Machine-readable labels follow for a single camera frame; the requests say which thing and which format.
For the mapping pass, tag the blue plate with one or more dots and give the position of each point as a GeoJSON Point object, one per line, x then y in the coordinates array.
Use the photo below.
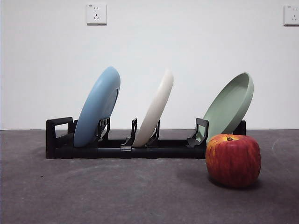
{"type": "Point", "coordinates": [93, 105]}

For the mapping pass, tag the red apple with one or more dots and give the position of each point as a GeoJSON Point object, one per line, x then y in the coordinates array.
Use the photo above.
{"type": "Point", "coordinates": [233, 161]}

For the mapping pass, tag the white plate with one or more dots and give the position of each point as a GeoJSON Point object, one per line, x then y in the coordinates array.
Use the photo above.
{"type": "Point", "coordinates": [158, 102]}

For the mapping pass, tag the black plate rack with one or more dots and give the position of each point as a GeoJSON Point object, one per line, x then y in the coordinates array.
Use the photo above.
{"type": "Point", "coordinates": [163, 152]}

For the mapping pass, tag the green plate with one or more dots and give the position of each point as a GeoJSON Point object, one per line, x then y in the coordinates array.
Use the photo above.
{"type": "Point", "coordinates": [229, 107]}

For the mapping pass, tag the white wall socket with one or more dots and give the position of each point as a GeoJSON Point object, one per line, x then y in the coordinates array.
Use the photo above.
{"type": "Point", "coordinates": [292, 15]}
{"type": "Point", "coordinates": [96, 14]}

